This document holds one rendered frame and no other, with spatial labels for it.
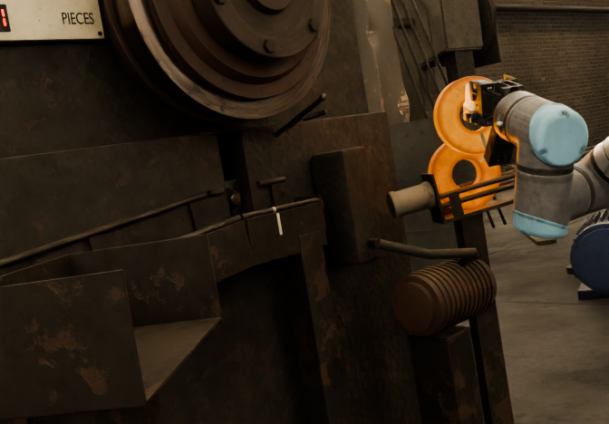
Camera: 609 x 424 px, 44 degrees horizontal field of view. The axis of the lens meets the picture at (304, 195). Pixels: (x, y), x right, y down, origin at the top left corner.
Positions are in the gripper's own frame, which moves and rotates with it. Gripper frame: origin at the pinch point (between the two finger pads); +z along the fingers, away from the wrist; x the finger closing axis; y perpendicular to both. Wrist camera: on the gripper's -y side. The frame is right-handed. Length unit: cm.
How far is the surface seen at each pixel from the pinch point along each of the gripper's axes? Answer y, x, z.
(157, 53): 21, 59, -12
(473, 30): -103, -304, 739
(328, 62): 7.9, 21.5, 30.7
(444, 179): -15.8, 5.3, 4.1
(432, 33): -97, -250, 731
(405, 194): -17.1, 14.3, 3.2
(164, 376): -6, 64, -68
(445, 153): -10.7, 4.1, 5.6
